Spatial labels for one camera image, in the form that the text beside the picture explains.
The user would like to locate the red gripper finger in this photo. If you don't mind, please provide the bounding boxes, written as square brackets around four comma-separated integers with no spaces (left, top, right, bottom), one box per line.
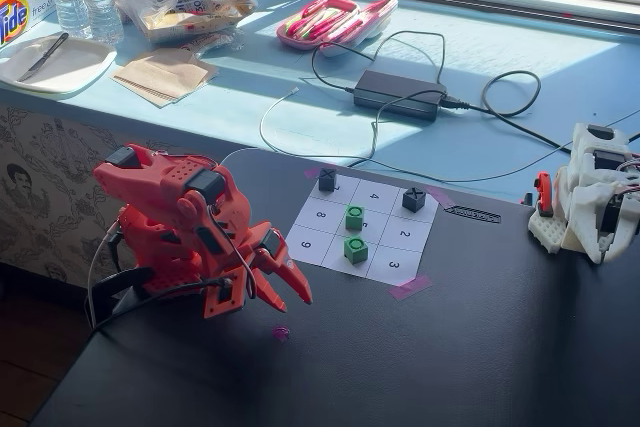
[271,251,315,306]
[247,261,289,314]

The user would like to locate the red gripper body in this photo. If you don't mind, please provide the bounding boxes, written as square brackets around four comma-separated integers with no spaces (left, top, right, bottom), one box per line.
[238,222,293,274]

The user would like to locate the green cube with O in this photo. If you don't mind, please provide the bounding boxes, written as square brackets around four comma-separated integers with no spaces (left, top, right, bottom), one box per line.
[343,204,366,232]
[342,235,370,266]

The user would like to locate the black cube with X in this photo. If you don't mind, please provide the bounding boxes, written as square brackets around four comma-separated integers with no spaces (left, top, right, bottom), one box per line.
[317,167,338,194]
[401,186,427,214]

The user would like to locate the white numbered grid sheet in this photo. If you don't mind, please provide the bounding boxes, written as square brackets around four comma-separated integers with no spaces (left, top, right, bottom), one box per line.
[285,166,441,283]

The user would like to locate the black table clamp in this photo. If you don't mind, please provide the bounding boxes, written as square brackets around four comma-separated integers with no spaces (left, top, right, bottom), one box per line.
[91,266,157,329]

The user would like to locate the black power adapter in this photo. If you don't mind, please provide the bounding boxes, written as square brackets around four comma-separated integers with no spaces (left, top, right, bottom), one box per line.
[353,69,448,123]

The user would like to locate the brown paper napkin stack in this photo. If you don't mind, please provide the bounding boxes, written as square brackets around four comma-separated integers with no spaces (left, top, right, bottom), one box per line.
[110,46,220,110]

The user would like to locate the pink pen tray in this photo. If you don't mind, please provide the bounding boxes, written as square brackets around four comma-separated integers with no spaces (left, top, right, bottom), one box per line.
[275,0,363,51]
[317,0,400,59]

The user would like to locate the printed snack wrapper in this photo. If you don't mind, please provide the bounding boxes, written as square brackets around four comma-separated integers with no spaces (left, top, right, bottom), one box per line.
[181,31,237,60]

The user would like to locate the long pink pen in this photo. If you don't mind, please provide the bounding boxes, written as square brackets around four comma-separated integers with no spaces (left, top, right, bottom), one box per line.
[298,0,345,19]

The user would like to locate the orange and black clamp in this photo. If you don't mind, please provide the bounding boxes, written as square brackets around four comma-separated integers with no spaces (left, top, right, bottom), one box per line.
[519,171,556,219]

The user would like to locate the white paper plate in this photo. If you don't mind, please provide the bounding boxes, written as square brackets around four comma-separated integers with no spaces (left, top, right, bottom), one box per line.
[0,32,118,101]

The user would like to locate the black plastic knife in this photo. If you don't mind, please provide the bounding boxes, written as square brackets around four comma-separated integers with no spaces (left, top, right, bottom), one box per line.
[17,31,71,83]

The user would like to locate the blue windowsill ledge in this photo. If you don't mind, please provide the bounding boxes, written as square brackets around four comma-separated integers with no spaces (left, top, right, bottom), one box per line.
[0,0,640,209]

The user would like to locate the red wrist camera mount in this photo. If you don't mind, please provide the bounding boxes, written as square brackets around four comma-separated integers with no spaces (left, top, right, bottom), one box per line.
[201,274,248,321]

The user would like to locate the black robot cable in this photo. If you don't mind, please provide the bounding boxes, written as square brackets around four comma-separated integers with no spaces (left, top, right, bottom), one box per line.
[91,275,237,334]

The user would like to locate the white usb cable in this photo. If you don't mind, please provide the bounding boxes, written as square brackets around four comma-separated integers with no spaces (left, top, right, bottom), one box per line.
[218,87,377,166]

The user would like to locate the grey white robot cable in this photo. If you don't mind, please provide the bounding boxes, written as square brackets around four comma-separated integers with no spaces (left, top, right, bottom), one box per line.
[85,225,127,329]

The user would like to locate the thin grey cable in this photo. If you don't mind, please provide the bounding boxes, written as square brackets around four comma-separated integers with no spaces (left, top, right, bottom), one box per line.
[347,109,640,184]

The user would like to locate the black looped adapter cable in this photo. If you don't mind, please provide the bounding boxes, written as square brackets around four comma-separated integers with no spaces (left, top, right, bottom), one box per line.
[310,30,447,96]

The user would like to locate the black mains power cable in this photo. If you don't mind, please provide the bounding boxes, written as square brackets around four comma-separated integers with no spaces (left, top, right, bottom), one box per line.
[439,69,574,154]

